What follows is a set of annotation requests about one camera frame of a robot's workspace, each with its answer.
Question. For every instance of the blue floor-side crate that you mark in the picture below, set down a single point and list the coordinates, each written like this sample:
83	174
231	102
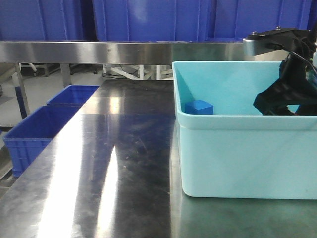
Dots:
73	95
30	137

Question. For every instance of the light cyan plastic tub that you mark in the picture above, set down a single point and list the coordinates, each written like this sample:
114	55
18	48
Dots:
237	152

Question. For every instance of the left blue crate on shelf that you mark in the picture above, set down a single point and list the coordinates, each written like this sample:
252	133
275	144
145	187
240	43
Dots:
41	20

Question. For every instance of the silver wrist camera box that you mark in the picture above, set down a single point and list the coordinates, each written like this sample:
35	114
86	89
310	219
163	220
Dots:
263	42

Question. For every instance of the stainless steel upper shelf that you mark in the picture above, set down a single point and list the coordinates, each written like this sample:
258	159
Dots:
151	53

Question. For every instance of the blue cube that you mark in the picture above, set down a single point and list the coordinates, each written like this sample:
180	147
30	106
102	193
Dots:
199	107

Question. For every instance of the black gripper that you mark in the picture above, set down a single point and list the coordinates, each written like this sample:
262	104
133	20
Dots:
297	80

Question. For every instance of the near blue floor-side crate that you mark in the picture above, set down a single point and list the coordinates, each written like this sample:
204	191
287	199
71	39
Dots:
30	137

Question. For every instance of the blue crate on shelf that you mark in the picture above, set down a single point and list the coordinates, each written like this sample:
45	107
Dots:
41	20
232	20
151	20

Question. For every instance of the middle blue crate on shelf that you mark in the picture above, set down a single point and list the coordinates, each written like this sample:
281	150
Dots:
151	20

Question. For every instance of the far blue floor-side crate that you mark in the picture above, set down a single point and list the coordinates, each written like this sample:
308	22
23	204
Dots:
73	95

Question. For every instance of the right blue crate on shelf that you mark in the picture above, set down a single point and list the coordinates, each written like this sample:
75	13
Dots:
232	20

